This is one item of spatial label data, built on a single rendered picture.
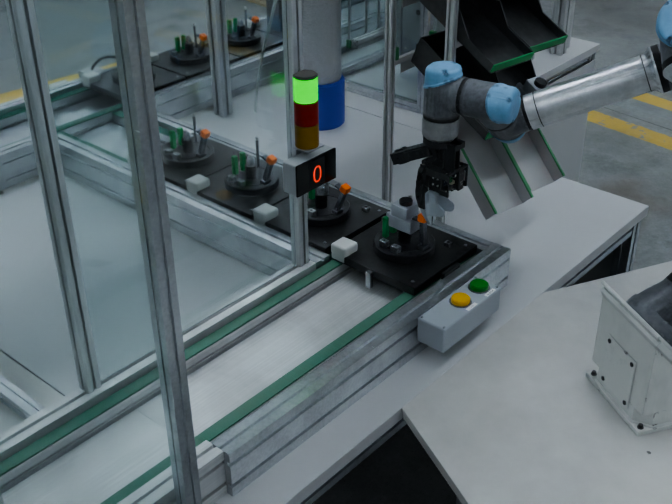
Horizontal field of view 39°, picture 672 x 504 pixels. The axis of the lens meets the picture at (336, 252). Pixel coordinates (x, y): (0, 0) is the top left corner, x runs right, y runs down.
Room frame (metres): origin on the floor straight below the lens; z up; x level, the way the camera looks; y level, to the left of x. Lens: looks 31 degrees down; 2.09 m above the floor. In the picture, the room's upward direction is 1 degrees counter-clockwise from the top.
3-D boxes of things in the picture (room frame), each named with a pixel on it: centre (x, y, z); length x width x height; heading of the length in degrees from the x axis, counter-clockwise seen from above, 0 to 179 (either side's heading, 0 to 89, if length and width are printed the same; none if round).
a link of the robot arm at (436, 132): (1.80, -0.22, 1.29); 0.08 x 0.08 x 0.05
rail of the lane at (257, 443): (1.55, -0.09, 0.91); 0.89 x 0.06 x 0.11; 139
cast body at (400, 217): (1.86, -0.15, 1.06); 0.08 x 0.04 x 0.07; 48
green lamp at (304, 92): (1.79, 0.06, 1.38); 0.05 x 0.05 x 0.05
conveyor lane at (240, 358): (1.64, 0.06, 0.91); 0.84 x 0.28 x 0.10; 139
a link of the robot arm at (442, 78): (1.80, -0.22, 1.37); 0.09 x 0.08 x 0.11; 59
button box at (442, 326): (1.65, -0.26, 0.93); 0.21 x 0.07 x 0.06; 139
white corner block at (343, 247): (1.85, -0.02, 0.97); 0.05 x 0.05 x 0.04; 49
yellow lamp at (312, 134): (1.79, 0.06, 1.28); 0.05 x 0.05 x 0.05
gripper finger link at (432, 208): (1.78, -0.21, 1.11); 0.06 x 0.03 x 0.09; 49
